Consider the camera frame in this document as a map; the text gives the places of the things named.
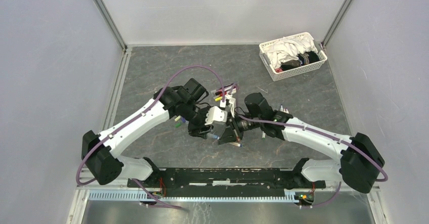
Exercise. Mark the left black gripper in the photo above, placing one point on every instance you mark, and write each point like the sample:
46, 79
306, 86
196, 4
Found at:
197, 130

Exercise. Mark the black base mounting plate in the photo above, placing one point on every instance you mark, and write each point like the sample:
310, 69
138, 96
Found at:
226, 182

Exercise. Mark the white cloth in basket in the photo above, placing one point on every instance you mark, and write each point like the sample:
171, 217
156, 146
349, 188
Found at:
288, 48

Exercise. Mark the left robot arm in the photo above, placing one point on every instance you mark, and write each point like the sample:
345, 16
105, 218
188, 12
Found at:
102, 152

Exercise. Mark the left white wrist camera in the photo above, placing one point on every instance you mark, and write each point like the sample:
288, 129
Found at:
216, 115

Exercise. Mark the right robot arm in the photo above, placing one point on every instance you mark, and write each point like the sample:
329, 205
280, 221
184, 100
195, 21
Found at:
353, 160

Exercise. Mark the black cloth in basket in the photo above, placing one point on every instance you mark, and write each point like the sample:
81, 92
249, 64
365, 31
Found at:
302, 60

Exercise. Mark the white slotted cable duct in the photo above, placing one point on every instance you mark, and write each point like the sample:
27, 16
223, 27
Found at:
140, 195

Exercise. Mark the white plastic basket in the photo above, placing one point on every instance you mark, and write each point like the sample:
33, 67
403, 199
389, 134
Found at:
278, 74

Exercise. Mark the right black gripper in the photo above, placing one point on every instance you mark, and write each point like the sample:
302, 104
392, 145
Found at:
228, 136

